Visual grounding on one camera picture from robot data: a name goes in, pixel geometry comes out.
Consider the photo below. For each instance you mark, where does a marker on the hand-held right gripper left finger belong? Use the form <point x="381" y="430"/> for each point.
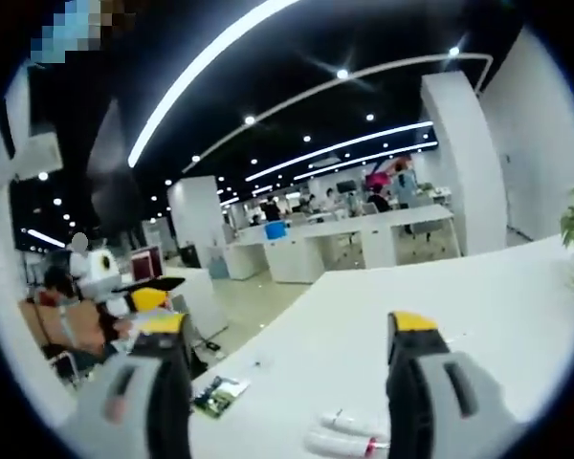
<point x="139" y="401"/>

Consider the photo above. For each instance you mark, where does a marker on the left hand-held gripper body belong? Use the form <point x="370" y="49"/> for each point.
<point x="95" y="279"/>

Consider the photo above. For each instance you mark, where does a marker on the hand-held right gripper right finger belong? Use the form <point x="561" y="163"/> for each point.
<point x="440" y="397"/>

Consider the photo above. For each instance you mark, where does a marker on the white skincare tube pink cap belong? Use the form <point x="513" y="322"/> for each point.
<point x="344" y="441"/>

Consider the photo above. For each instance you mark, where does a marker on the person's left hand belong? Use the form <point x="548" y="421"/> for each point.
<point x="115" y="325"/>

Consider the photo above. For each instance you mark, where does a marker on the red framed panel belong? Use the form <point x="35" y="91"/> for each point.
<point x="146" y="263"/>

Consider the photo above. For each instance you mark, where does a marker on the white low cabinet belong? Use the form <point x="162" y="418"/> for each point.
<point x="201" y="301"/>

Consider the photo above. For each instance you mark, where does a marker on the green blue flat packet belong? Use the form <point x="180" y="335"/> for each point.
<point x="220" y="396"/>

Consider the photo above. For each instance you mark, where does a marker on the blue box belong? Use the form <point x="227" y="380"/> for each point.
<point x="276" y="230"/>

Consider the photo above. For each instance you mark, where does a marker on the long white office desk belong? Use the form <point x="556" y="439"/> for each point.
<point x="344" y="239"/>

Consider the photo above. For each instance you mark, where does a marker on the long ceiling light strip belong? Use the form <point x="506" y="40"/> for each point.
<point x="196" y="76"/>

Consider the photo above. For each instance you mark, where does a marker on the dark computer monitor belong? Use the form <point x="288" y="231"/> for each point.
<point x="346" y="186"/>

